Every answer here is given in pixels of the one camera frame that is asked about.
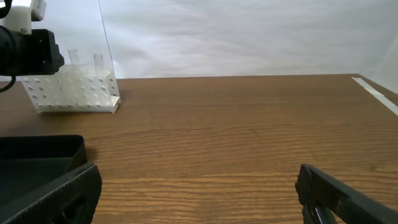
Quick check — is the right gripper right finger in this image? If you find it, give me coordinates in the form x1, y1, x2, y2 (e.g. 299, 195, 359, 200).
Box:
294, 163, 398, 224

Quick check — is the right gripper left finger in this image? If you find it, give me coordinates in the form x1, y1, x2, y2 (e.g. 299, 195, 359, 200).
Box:
0, 162, 103, 224

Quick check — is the clear test tube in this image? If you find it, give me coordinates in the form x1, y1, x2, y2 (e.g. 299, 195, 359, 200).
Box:
68, 49, 80, 71
93, 53, 104, 72

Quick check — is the black tray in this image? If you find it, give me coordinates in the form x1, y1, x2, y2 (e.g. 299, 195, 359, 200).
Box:
0, 134, 88, 208

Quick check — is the white test tube rack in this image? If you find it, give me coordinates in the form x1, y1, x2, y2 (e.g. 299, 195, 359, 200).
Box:
20, 63, 121, 114

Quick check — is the black cable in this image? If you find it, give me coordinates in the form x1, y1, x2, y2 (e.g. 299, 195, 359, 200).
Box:
0, 0, 17, 93

